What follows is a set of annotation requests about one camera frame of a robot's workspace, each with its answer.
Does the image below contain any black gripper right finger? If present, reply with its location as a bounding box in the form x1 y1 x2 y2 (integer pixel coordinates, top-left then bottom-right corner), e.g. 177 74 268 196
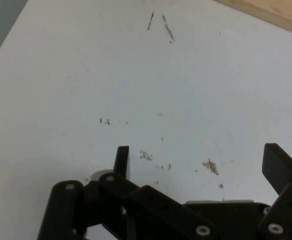
257 142 292 240

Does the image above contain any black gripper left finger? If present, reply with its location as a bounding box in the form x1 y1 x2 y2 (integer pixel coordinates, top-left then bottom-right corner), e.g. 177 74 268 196
37 145 217 240

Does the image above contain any bamboo cutting board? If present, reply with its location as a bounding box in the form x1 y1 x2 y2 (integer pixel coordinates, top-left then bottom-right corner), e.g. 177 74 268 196
213 0 292 39

